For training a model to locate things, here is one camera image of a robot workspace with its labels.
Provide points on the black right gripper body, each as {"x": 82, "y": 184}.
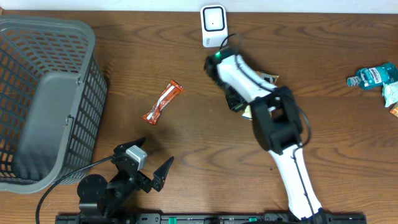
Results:
{"x": 234, "y": 99}

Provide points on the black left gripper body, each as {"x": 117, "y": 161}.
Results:
{"x": 143, "y": 183}

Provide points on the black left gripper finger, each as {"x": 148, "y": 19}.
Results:
{"x": 160, "y": 174}
{"x": 124, "y": 147}

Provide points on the yellow snack bag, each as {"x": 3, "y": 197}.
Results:
{"x": 267, "y": 77}

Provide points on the red brown snack bar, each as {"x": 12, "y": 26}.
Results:
{"x": 170, "y": 92}

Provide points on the teal mouthwash bottle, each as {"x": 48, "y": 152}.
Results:
{"x": 368, "y": 78}

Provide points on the light green wipes packet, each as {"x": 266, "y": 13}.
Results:
{"x": 389, "y": 92}

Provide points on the orange tissue pack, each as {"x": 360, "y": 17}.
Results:
{"x": 394, "y": 110}

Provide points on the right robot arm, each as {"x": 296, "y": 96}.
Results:
{"x": 277, "y": 126}

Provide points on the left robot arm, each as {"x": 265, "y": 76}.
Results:
{"x": 101, "y": 200}

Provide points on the white barcode scanner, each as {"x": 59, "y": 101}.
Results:
{"x": 214, "y": 26}

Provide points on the grey plastic mesh basket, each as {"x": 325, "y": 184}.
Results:
{"x": 53, "y": 95}

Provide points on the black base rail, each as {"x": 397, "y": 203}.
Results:
{"x": 155, "y": 218}

